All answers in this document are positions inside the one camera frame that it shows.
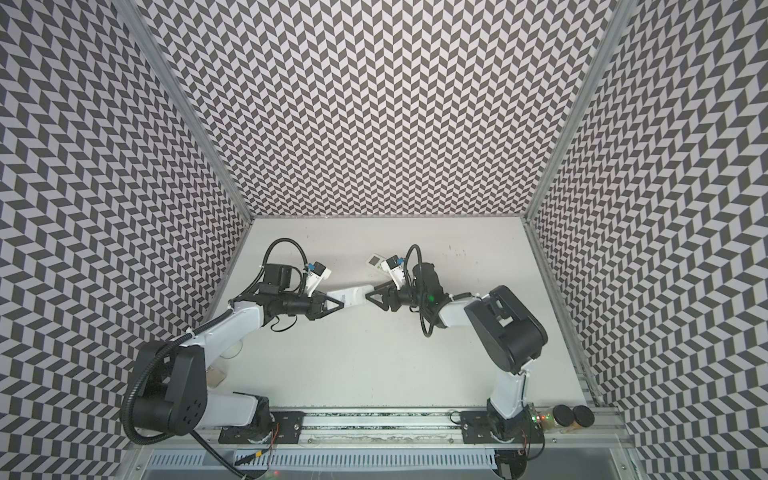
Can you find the small white remote control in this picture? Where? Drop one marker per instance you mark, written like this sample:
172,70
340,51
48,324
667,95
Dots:
352,296

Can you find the aluminium front rail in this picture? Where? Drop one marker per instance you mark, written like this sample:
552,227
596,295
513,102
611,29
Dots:
428,428

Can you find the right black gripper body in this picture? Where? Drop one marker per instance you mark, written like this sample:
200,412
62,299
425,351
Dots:
395,297

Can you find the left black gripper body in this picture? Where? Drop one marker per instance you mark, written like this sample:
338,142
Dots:
303,305

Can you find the brown jar black lid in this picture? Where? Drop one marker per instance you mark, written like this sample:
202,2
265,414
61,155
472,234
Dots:
215,376

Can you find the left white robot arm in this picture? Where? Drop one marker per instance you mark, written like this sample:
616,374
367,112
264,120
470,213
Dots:
168,394

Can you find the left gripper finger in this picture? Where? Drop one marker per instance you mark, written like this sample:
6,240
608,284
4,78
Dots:
334,299
329,311

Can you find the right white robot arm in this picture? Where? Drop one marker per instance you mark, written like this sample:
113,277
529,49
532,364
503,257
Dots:
510,334

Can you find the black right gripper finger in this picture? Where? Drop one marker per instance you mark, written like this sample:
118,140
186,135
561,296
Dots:
381,301
380,290

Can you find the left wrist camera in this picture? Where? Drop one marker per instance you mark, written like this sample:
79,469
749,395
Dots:
316,273

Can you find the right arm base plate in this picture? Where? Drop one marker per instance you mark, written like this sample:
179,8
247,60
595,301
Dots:
483,427

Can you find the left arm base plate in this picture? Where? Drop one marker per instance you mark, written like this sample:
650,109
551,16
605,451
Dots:
281,427

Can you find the white remote with green buttons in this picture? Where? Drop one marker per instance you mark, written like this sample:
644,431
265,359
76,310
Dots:
378,260

